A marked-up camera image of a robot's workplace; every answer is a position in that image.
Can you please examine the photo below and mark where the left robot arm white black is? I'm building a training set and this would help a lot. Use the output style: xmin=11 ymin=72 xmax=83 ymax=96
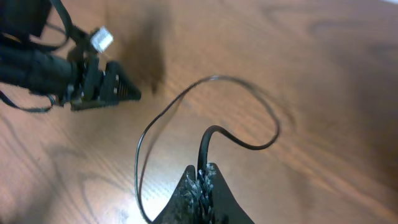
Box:
xmin=1 ymin=0 xmax=141 ymax=113

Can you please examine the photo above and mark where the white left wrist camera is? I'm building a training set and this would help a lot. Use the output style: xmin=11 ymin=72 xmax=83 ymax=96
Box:
xmin=90 ymin=26 xmax=114 ymax=53

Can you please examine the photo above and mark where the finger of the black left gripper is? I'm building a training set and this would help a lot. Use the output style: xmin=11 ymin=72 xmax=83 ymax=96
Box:
xmin=70 ymin=99 xmax=119 ymax=111
xmin=99 ymin=61 xmax=141 ymax=101

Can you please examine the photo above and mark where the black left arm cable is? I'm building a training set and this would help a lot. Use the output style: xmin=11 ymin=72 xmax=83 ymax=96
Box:
xmin=0 ymin=0 xmax=91 ymax=113

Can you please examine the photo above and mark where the thick black cable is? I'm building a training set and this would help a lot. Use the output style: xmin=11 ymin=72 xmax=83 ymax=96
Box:
xmin=134 ymin=74 xmax=280 ymax=224

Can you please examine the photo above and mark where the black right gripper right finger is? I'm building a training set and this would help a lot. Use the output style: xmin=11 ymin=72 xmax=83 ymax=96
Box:
xmin=207 ymin=163 xmax=254 ymax=224

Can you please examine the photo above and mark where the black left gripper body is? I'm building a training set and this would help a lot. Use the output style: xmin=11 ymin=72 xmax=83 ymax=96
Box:
xmin=58 ymin=46 xmax=104 ymax=107

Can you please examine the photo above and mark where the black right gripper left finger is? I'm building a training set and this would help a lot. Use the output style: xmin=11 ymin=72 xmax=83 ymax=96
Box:
xmin=153 ymin=165 xmax=199 ymax=224

